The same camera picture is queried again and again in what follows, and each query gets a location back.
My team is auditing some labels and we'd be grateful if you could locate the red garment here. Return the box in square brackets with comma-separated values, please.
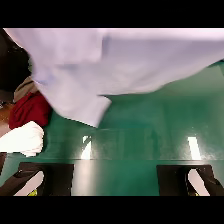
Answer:
[8, 91, 53, 131]

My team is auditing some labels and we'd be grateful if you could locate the white shirt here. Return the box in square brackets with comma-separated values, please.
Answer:
[3, 28, 224, 129]

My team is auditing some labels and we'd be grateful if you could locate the grey-brown garment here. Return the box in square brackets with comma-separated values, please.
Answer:
[12, 76, 40, 104]

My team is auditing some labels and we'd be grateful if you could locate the black garment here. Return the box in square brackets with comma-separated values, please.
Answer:
[0, 28, 33, 93]

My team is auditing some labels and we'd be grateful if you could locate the white garment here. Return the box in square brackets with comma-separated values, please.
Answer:
[0, 120, 46, 158]

